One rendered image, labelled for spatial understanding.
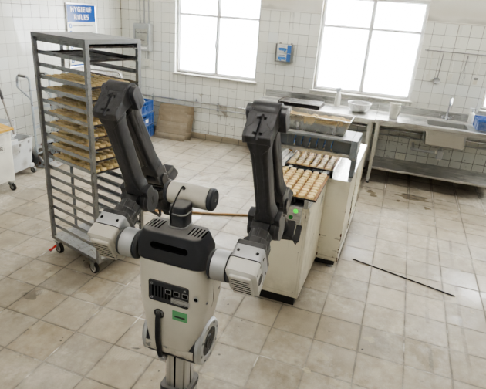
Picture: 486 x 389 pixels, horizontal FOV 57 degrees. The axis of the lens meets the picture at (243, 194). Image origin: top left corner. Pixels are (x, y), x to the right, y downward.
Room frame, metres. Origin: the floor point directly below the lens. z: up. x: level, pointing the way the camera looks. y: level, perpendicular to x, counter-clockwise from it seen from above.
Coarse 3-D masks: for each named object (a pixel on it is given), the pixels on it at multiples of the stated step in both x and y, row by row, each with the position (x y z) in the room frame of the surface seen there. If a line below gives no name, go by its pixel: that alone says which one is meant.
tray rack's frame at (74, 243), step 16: (32, 32) 3.38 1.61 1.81; (48, 32) 3.39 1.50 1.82; (64, 32) 3.51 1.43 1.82; (80, 32) 3.63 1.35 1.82; (32, 48) 3.39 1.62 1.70; (64, 64) 3.60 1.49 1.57; (48, 160) 3.40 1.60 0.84; (48, 176) 3.39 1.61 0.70; (48, 192) 3.39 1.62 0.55; (80, 224) 3.63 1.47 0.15; (64, 240) 3.32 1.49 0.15; (80, 240) 3.34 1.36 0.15
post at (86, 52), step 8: (88, 40) 3.06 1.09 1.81; (88, 48) 3.06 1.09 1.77; (88, 56) 3.05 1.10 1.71; (88, 64) 3.05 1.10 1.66; (88, 72) 3.05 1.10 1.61; (88, 80) 3.04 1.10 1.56; (88, 88) 3.04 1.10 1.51; (88, 96) 3.04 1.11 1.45; (88, 104) 3.04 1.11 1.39; (88, 112) 3.04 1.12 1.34; (88, 120) 3.05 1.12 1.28; (88, 128) 3.05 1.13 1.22; (88, 136) 3.05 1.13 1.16; (96, 184) 3.06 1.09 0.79; (96, 192) 3.05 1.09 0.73; (96, 200) 3.05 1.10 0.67; (96, 208) 3.05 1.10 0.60; (96, 216) 3.04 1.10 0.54; (96, 256) 3.05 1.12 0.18
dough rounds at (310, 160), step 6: (294, 156) 3.74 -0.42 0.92; (300, 156) 3.80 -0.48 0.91; (306, 156) 3.77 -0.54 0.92; (312, 156) 3.78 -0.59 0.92; (318, 156) 3.79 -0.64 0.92; (288, 162) 3.61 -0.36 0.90; (294, 162) 3.58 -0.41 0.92; (300, 162) 3.57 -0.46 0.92; (306, 162) 3.59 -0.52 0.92; (312, 162) 3.60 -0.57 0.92; (318, 162) 3.63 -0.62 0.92; (324, 162) 3.62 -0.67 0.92; (330, 162) 3.64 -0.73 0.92; (336, 162) 3.71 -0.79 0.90; (324, 168) 3.52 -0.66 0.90; (330, 168) 3.48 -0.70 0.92
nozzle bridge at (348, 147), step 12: (288, 132) 3.59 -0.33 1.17; (300, 132) 3.57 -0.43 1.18; (312, 132) 3.60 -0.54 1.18; (348, 132) 3.70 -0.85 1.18; (288, 144) 3.64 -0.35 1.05; (300, 144) 3.64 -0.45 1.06; (312, 144) 3.60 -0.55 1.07; (336, 144) 3.54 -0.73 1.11; (348, 144) 3.51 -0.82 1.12; (360, 144) 3.71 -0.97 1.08; (336, 156) 3.49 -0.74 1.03; (348, 156) 3.46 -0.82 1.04
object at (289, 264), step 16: (320, 208) 3.31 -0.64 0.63; (304, 224) 2.82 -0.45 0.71; (320, 224) 3.45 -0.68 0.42; (272, 240) 2.89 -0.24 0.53; (288, 240) 2.85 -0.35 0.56; (304, 240) 2.82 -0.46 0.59; (272, 256) 2.89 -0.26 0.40; (288, 256) 2.85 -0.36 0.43; (304, 256) 2.86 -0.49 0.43; (272, 272) 2.88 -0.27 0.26; (288, 272) 2.84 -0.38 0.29; (304, 272) 2.97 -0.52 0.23; (272, 288) 2.88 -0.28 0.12; (288, 288) 2.84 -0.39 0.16
